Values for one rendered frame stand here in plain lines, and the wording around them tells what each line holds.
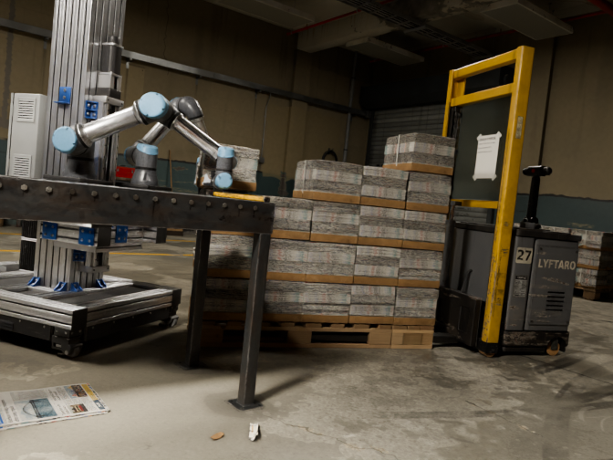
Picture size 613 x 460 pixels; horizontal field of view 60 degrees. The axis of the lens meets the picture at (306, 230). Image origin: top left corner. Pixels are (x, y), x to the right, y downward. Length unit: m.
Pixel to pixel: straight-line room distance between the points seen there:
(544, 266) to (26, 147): 3.06
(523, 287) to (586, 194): 5.80
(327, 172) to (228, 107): 7.49
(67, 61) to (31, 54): 6.22
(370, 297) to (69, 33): 2.16
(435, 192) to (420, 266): 0.45
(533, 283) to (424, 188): 0.92
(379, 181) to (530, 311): 1.28
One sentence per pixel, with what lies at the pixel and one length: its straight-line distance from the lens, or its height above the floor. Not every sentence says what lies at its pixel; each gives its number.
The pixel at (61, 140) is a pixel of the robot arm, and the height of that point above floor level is 0.98.
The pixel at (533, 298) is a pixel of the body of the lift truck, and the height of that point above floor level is 0.37.
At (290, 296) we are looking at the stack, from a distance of 2.98.
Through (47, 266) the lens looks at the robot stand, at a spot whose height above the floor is 0.34.
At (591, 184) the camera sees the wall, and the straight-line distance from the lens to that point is 9.24.
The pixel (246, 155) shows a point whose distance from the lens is 2.84.
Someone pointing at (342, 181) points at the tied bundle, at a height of 0.95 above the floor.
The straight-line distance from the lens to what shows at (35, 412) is 2.12.
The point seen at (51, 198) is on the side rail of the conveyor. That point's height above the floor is 0.75.
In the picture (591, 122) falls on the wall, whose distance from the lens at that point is 9.41.
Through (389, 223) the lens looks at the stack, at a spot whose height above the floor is 0.74.
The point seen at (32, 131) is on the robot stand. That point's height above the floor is 1.03.
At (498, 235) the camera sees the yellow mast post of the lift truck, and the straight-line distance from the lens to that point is 3.35.
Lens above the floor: 0.82
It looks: 3 degrees down
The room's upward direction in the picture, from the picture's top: 6 degrees clockwise
